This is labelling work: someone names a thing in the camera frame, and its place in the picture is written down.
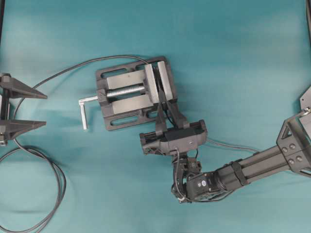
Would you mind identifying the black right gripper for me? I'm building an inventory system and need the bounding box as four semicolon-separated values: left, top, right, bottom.
139;89;207;155

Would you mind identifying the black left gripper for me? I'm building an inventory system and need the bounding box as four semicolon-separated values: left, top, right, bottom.
0;73;47;146

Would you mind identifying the black USB cable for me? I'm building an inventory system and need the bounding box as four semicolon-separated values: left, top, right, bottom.
0;55;175;228

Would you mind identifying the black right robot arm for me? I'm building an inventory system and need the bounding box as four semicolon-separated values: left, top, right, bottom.
140;89;311;203

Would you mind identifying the black cast iron vise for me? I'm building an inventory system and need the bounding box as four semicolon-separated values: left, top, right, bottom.
96;56;177;131

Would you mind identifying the silver vise screw handle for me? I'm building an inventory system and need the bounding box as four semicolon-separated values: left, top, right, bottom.
78;83;146;130

